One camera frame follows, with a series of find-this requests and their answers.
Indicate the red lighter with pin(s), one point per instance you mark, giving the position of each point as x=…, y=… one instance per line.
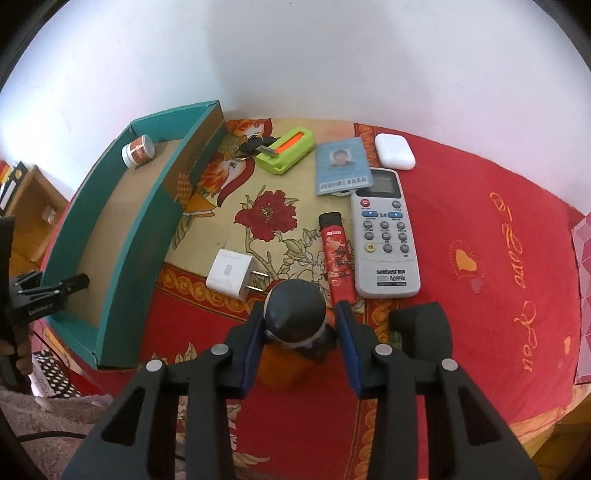
x=337, y=258

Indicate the white charger plug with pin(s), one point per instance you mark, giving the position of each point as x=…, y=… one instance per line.
x=228, y=272

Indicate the row of red books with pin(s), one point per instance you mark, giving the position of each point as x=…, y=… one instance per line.
x=3, y=170

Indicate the black car key with keyring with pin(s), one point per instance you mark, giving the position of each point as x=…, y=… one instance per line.
x=249, y=146

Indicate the small white jar orange label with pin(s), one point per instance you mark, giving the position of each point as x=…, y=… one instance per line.
x=138, y=151

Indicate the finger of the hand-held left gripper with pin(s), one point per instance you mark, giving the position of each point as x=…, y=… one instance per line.
x=76, y=281

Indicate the white remote control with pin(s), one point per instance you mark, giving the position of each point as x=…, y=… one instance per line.
x=385, y=258

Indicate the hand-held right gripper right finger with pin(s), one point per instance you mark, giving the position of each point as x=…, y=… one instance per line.
x=351, y=350

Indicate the small clear cup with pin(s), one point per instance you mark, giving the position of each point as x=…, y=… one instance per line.
x=49, y=213

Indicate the person's left hand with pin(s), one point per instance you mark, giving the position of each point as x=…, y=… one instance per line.
x=25, y=350

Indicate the pink geometric cloth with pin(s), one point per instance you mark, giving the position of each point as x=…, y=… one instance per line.
x=584, y=277

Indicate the teal cardboard box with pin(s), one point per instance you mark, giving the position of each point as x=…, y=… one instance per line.
x=120, y=221

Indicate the green case with orange slot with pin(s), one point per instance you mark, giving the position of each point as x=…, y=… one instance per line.
x=286, y=154

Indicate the orange container with black cap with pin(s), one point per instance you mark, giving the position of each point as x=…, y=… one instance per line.
x=295, y=304

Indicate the white earbuds case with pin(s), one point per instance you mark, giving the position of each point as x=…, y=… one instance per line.
x=392, y=150

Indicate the blue ID card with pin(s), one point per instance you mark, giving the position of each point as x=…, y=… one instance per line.
x=341, y=170

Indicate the black polka dot cloth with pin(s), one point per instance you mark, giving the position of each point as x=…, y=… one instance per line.
x=51, y=374

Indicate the black binder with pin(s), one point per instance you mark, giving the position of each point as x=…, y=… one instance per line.
x=14, y=180

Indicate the wooden shelf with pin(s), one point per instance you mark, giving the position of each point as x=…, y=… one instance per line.
x=32, y=203

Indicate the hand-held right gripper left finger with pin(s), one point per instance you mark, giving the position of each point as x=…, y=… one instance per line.
x=251, y=350

